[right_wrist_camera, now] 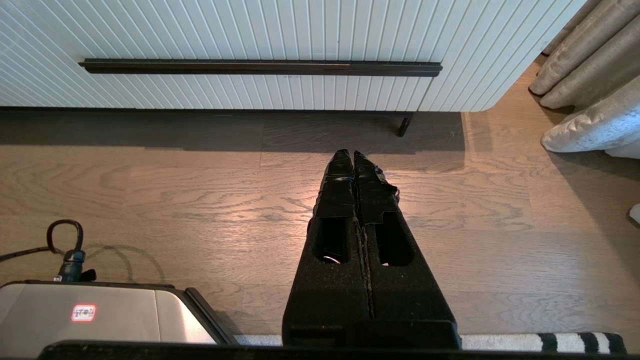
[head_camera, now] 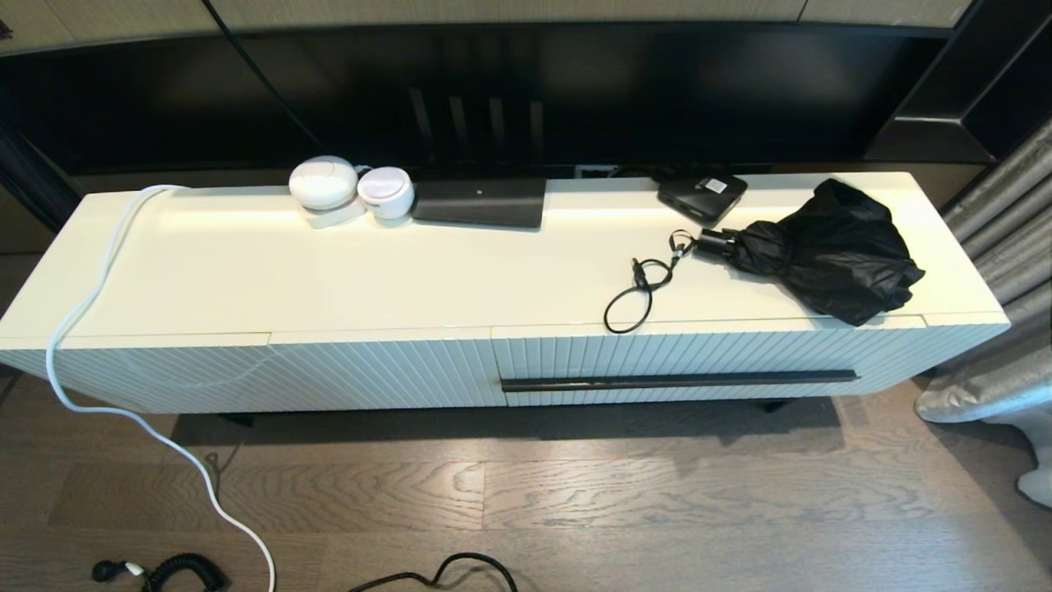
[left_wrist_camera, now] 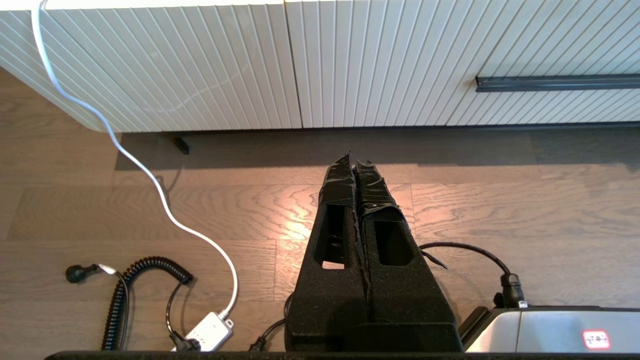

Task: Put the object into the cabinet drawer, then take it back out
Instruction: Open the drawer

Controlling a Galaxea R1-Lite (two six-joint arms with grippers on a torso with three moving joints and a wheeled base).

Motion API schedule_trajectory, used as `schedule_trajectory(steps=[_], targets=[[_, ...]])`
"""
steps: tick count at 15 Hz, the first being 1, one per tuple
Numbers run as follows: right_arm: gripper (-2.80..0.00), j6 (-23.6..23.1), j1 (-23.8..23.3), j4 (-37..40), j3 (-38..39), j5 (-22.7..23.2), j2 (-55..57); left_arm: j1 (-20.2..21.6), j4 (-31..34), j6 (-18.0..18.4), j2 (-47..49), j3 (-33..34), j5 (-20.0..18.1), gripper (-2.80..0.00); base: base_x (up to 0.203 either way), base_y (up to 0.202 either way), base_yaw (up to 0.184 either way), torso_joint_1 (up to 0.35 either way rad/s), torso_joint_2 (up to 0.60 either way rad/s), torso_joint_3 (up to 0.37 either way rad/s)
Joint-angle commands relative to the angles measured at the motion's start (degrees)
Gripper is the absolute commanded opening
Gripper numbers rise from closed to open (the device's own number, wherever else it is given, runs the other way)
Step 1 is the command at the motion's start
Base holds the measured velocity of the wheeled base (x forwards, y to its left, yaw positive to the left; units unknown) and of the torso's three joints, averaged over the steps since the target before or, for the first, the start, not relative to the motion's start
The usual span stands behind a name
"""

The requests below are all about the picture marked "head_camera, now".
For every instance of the white fluted drawer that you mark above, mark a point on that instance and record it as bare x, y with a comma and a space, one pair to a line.
657, 349

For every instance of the black umbrella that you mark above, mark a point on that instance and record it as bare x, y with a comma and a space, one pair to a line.
830, 247

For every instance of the white long TV cabinet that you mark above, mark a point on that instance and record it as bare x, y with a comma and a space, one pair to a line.
329, 271

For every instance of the black flat router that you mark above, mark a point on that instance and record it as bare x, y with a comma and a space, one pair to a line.
479, 204

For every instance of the small white round device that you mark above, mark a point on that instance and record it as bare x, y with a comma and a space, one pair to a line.
386, 193

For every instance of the black set-top box white label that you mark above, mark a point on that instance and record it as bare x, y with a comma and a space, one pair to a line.
699, 201

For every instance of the white flat device base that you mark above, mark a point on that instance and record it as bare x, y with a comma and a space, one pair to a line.
333, 218

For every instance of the large white round device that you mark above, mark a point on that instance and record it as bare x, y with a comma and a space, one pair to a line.
322, 182

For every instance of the black television screen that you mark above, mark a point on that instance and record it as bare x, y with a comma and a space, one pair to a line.
657, 82

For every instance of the black wall shelf unit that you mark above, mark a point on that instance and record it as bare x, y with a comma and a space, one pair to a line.
986, 82

